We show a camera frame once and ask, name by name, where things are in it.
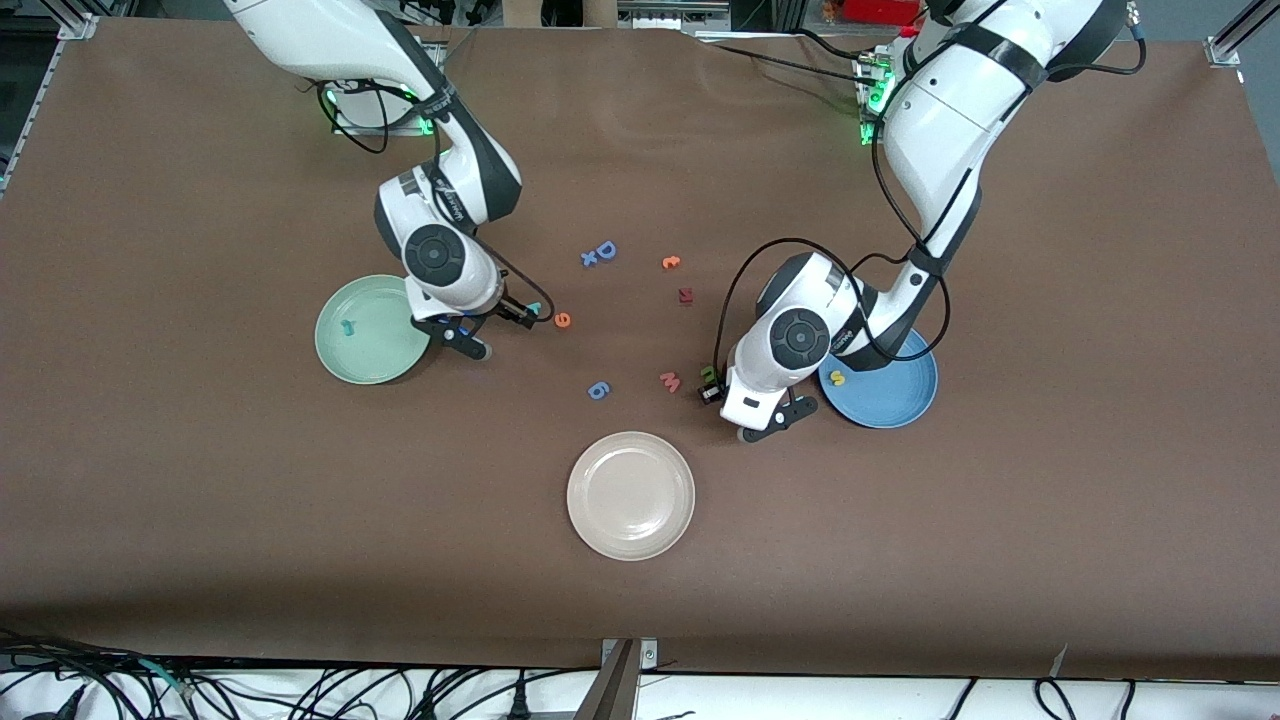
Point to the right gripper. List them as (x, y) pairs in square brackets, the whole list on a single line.
[(511, 309)]

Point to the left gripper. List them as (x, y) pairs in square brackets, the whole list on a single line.
[(712, 388)]

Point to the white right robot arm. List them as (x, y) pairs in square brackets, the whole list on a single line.
[(330, 35)]

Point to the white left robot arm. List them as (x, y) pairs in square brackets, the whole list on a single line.
[(950, 120)]

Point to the pink foam letter w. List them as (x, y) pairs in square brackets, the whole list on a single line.
[(670, 381)]

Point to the blue foam letter D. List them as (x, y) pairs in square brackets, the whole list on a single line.
[(598, 249)]

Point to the blue foam number 6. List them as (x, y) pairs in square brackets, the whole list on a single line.
[(598, 392)]

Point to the beige plate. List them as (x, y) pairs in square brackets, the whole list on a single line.
[(630, 496)]

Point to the pale green plate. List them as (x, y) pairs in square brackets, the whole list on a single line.
[(360, 360)]

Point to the blue plate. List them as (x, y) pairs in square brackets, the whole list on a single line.
[(900, 395)]

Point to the brown paper table cover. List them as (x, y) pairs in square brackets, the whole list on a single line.
[(300, 500)]

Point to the grey metal equipment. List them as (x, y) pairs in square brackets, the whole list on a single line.
[(670, 15)]

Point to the black power plug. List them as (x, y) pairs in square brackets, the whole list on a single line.
[(519, 705)]

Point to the red box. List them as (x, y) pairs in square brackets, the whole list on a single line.
[(880, 10)]

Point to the white paper scrap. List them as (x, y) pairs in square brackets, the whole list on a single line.
[(1060, 662)]

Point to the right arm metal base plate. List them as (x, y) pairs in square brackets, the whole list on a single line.
[(345, 126)]

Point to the metal table bracket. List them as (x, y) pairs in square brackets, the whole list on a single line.
[(625, 660)]

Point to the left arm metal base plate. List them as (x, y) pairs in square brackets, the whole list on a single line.
[(865, 138)]

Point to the aluminium frame rail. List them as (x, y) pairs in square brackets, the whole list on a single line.
[(1225, 48), (75, 25)]

